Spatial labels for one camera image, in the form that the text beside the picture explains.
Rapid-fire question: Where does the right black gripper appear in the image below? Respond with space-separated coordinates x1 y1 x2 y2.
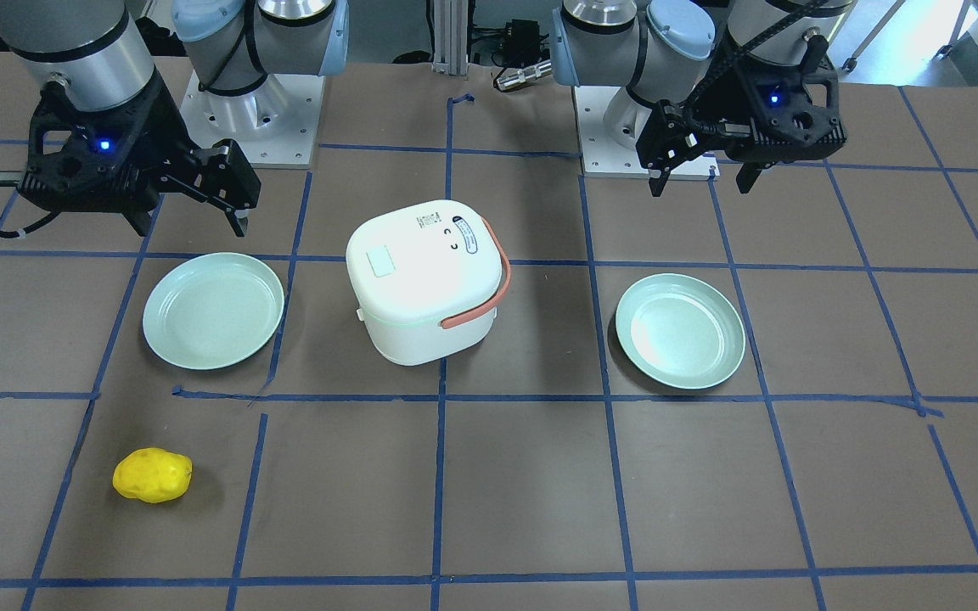
17 72 261 238

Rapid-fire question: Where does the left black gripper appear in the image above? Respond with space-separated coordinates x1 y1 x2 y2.
635 58 846 197

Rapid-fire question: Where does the white rice cooker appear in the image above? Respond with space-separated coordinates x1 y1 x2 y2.
346 199 512 365

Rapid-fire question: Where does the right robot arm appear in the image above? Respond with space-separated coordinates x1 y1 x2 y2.
0 1 349 239

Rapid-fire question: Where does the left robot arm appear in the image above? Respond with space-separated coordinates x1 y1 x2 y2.
550 1 854 197

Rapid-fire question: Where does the green plate near lemon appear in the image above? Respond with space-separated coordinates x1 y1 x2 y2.
141 252 286 371

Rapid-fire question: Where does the green plate far side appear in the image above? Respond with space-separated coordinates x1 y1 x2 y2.
614 273 746 390

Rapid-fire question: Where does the silver metal connector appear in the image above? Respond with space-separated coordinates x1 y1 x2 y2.
492 59 554 93

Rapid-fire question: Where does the black power adapter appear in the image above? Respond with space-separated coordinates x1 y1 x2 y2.
500 19 541 64

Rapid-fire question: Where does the yellow lemon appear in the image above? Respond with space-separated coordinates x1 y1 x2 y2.
111 447 194 504

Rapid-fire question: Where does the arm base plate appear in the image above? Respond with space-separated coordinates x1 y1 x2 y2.
572 85 720 182
180 73 327 170

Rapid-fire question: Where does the aluminium frame post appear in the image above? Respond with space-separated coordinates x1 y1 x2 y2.
430 0 470 79

